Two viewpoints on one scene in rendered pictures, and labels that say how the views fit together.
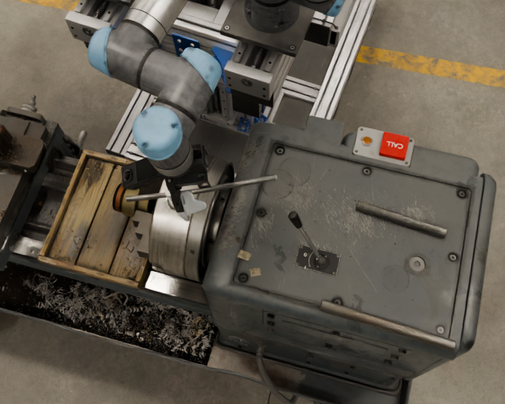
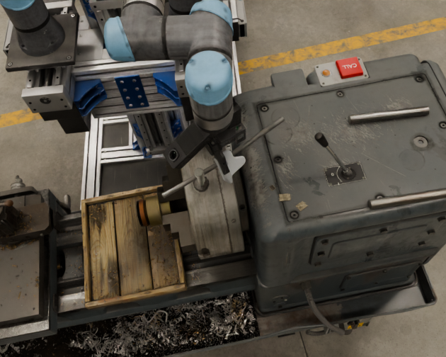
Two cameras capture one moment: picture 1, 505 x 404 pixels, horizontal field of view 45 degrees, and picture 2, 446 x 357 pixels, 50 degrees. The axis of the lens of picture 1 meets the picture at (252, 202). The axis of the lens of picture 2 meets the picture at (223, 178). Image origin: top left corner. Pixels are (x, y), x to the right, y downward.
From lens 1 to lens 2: 0.41 m
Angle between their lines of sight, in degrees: 11
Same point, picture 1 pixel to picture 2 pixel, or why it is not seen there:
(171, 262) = (218, 240)
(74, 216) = (100, 257)
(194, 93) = (222, 34)
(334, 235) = (345, 149)
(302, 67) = not seen: hidden behind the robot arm
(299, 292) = (346, 205)
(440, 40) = (287, 37)
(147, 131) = (204, 75)
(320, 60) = not seen: hidden behind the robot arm
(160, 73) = (184, 30)
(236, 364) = (283, 323)
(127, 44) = (141, 20)
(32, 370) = not seen: outside the picture
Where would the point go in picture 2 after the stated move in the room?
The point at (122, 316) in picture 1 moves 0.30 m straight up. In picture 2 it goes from (170, 330) to (153, 309)
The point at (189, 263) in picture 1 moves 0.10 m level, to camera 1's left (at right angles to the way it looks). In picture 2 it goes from (234, 233) to (199, 251)
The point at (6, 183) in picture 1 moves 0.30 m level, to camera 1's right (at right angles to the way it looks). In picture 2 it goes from (28, 253) to (120, 207)
